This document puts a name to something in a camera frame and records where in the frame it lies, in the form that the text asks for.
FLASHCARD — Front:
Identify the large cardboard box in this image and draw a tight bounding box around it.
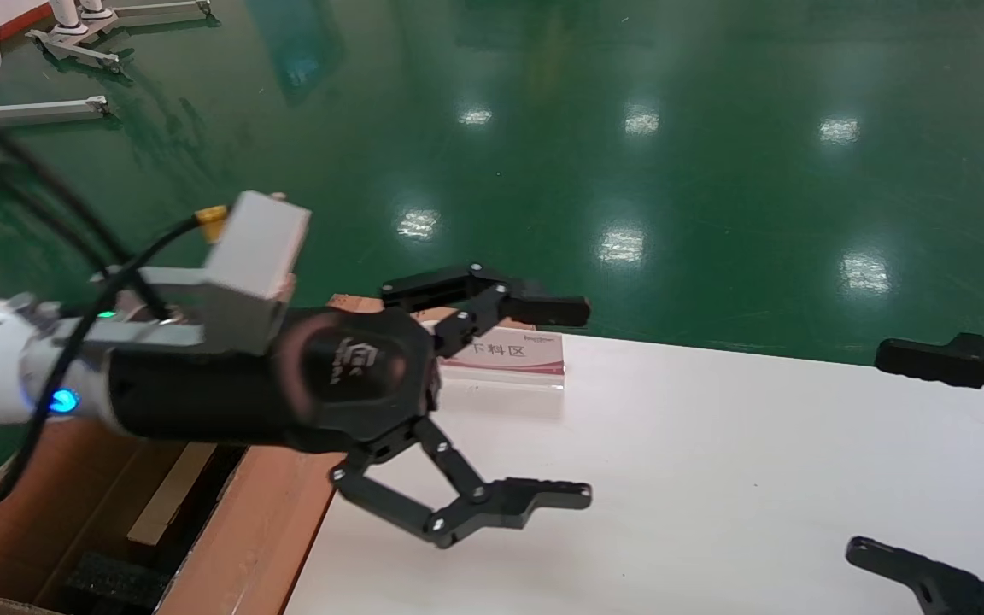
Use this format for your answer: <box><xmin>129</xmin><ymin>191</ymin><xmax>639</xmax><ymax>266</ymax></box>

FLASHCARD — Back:
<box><xmin>0</xmin><ymin>417</ymin><xmax>349</xmax><ymax>615</ymax></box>

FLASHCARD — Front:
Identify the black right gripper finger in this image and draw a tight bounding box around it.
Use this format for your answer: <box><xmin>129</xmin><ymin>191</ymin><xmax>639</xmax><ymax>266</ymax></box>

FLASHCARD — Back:
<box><xmin>872</xmin><ymin>333</ymin><xmax>984</xmax><ymax>425</ymax></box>
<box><xmin>844</xmin><ymin>538</ymin><xmax>984</xmax><ymax>615</ymax></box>

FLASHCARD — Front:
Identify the thin black yellow-tagged cable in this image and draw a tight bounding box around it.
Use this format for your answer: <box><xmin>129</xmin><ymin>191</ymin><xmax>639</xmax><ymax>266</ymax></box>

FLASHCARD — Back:
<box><xmin>0</xmin><ymin>203</ymin><xmax>230</xmax><ymax>515</ymax></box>

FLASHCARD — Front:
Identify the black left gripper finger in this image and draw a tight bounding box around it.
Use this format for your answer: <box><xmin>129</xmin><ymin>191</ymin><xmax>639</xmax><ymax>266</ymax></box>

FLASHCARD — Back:
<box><xmin>330</xmin><ymin>416</ymin><xmax>594</xmax><ymax>549</ymax></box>
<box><xmin>381</xmin><ymin>263</ymin><xmax>592</xmax><ymax>359</ymax></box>

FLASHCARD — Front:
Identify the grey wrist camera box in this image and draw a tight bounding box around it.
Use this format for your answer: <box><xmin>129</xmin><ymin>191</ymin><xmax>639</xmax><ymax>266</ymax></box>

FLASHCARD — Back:
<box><xmin>91</xmin><ymin>191</ymin><xmax>313</xmax><ymax>356</ymax></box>

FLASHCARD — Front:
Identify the small cardboard box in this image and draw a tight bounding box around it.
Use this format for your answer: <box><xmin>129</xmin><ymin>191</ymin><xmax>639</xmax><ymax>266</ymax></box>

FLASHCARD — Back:
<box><xmin>126</xmin><ymin>441</ymin><xmax>219</xmax><ymax>547</ymax></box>

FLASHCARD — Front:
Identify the black foam pad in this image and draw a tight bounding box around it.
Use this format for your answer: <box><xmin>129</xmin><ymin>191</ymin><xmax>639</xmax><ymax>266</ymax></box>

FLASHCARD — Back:
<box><xmin>65</xmin><ymin>551</ymin><xmax>173</xmax><ymax>610</ymax></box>

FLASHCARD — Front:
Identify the acrylic sign with red print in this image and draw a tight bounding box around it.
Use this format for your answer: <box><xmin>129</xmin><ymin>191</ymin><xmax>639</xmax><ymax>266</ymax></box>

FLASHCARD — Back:
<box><xmin>441</xmin><ymin>328</ymin><xmax>567</xmax><ymax>392</ymax></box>

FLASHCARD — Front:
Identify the white metal stand base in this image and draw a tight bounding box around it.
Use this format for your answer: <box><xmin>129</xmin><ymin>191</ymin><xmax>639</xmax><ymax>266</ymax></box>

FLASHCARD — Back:
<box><xmin>26</xmin><ymin>0</ymin><xmax>220</xmax><ymax>73</ymax></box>

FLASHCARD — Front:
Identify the white metal stand leg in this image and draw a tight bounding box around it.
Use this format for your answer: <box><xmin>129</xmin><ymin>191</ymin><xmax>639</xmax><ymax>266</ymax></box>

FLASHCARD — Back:
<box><xmin>0</xmin><ymin>96</ymin><xmax>114</xmax><ymax>122</ymax></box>

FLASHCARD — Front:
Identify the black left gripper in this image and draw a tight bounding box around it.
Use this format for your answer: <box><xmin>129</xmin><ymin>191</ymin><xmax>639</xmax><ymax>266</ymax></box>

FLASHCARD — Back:
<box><xmin>106</xmin><ymin>304</ymin><xmax>443</xmax><ymax>455</ymax></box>

